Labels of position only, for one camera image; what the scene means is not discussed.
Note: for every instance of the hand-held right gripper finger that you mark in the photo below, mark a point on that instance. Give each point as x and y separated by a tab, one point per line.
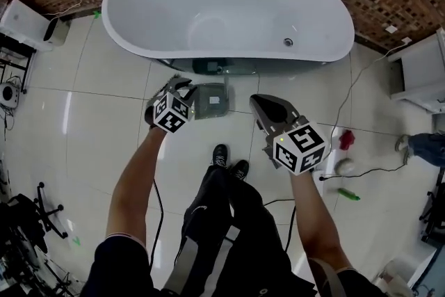
264	120
274	108

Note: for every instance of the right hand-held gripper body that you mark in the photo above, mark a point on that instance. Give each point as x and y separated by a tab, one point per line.
299	146

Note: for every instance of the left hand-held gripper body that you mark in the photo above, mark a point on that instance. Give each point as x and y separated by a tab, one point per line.
172	111

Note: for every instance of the person's right forearm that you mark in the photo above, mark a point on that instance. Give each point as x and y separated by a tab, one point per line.
313	219

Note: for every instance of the person's left forearm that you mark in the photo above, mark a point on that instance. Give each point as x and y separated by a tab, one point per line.
135	184

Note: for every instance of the white extension power strip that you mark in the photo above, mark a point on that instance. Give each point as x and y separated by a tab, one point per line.
318	175

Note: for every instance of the red cloth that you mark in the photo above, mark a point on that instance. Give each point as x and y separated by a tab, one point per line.
347	140

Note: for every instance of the white ball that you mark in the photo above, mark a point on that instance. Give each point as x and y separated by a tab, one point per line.
345	166

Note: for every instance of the person's right black shoe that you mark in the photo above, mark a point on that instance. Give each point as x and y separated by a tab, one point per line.
240	170

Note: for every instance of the person's black shoe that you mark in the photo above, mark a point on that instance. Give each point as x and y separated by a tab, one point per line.
240	170
219	156

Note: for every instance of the person's left black shoe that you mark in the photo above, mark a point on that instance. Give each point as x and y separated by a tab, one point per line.
219	156

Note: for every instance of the green plastic bottle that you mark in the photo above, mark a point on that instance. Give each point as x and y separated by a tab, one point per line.
348	194

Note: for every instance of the green tape strip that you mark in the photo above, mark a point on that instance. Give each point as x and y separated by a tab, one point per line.
97	14

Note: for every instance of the white bin with black rim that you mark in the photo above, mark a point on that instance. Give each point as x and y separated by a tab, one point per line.
57	32

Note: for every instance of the white vanity cabinet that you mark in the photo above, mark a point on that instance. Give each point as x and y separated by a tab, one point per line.
420	73

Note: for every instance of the black office chair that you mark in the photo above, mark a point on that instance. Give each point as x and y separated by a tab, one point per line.
21	215
436	212

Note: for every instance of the green tape check mark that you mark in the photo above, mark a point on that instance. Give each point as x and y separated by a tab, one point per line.
76	241

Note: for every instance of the person's dark shirt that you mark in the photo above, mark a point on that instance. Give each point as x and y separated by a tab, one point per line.
114	264

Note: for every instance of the white round floor device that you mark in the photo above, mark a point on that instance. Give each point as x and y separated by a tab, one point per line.
8	94

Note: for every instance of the black shelf rack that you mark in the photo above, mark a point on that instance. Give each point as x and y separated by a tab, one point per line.
14	60

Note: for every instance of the white low cabinet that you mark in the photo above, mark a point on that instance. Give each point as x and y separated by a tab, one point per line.
417	274

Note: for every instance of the white wall socket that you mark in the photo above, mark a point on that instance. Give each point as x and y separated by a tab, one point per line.
406	41
391	29

